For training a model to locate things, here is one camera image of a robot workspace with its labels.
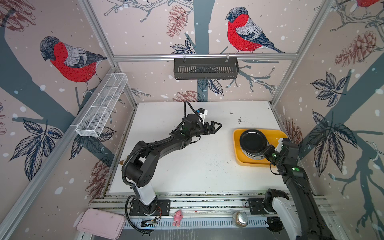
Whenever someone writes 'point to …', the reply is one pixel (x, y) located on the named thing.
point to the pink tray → (101, 224)
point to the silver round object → (240, 218)
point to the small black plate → (253, 141)
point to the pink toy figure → (177, 217)
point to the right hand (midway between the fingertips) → (262, 148)
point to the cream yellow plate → (253, 156)
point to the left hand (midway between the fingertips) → (218, 126)
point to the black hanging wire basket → (206, 69)
